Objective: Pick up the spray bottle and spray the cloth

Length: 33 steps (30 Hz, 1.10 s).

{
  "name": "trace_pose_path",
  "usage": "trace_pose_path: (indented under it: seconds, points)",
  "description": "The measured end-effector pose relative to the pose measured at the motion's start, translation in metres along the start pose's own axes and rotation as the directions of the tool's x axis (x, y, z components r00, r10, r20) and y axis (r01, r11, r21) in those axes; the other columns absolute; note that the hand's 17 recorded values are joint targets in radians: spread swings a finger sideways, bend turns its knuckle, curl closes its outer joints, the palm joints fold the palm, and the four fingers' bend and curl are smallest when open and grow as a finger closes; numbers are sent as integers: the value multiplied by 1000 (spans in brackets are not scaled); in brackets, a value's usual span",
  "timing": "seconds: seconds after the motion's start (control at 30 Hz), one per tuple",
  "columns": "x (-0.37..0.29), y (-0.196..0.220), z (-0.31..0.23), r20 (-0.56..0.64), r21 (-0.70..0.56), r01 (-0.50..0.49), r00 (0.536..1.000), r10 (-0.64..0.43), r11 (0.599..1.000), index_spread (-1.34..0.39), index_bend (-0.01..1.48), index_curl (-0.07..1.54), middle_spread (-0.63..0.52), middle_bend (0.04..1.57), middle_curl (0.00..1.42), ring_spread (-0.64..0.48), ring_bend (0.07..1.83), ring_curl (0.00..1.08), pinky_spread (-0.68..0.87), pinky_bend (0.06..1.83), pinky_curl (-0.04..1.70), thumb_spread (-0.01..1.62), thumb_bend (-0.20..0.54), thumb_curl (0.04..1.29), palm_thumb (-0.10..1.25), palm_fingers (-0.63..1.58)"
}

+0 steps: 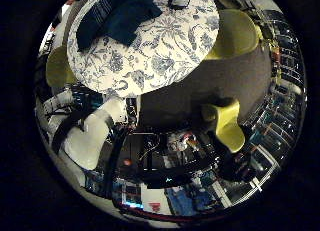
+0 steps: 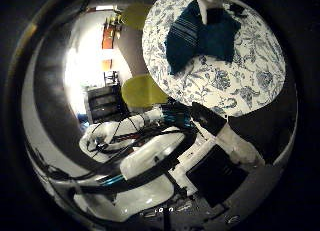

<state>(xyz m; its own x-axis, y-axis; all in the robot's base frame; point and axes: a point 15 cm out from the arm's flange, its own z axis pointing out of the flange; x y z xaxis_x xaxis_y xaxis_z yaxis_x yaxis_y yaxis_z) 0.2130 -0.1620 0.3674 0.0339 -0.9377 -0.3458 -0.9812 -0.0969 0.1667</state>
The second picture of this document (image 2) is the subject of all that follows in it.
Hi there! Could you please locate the blue floral patterned plate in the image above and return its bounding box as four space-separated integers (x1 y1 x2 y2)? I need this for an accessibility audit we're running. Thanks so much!
141 0 287 118

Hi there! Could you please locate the yellow round object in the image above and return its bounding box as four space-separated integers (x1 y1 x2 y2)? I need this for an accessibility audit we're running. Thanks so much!
121 74 169 109

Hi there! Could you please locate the dark teal cloth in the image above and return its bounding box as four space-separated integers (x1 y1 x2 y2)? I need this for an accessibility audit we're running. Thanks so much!
164 0 242 75

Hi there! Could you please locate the yellow-green chair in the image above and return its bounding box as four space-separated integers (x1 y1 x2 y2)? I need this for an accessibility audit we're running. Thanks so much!
120 3 153 31

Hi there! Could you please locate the orange wall panel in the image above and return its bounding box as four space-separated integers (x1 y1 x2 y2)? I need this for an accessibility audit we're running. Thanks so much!
101 24 116 50

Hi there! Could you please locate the white insect killer spray bottle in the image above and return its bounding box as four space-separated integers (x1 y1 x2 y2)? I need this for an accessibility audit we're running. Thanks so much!
194 0 234 25

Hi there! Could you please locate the dark shelf cabinet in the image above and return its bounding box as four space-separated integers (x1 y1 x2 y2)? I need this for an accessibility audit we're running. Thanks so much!
84 84 126 124

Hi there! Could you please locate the black cable bundle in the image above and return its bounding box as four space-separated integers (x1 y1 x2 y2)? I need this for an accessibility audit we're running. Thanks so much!
49 119 198 195

